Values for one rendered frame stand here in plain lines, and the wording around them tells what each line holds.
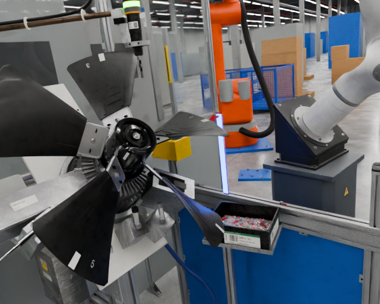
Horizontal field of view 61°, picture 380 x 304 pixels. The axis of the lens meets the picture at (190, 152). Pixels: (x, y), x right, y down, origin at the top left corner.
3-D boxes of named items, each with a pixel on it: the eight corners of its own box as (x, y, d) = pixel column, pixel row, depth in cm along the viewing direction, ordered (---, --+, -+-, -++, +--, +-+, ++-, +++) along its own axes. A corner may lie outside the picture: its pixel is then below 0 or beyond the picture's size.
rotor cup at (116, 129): (83, 157, 87) (98, 128, 78) (115, 131, 98) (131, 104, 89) (123, 192, 88) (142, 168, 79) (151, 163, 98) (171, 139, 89)
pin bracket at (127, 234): (114, 231, 97) (125, 219, 91) (129, 225, 100) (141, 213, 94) (122, 249, 95) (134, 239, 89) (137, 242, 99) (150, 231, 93)
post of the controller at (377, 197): (368, 226, 96) (371, 164, 90) (371, 222, 98) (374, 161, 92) (380, 229, 94) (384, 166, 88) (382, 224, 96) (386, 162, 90)
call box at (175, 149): (152, 160, 148) (148, 138, 145) (167, 154, 155) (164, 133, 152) (177, 164, 137) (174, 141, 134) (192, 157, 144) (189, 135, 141)
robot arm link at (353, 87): (360, 95, 123) (416, 46, 105) (356, 121, 110) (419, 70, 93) (334, 78, 123) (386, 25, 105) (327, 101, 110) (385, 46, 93)
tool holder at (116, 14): (114, 48, 85) (107, 8, 82) (122, 49, 92) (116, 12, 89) (147, 44, 84) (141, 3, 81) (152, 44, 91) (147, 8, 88)
